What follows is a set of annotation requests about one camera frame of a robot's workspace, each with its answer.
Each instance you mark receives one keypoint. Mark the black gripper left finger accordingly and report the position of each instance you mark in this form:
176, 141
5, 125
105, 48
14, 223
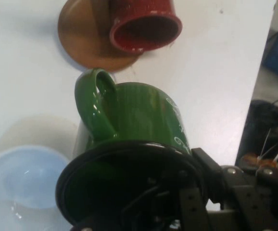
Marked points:
168, 207

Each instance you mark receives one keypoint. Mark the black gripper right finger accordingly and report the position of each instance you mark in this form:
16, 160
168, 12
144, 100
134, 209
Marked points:
249, 192

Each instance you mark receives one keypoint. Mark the green mug with white print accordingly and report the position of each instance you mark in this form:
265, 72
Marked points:
141, 113

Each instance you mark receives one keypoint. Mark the white bowl with blue outside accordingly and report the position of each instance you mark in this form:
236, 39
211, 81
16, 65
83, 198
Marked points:
21, 173

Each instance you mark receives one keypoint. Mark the brown wooden mug tree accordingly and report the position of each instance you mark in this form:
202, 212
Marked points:
81, 43

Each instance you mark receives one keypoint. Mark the red mug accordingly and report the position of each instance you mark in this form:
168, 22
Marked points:
141, 9

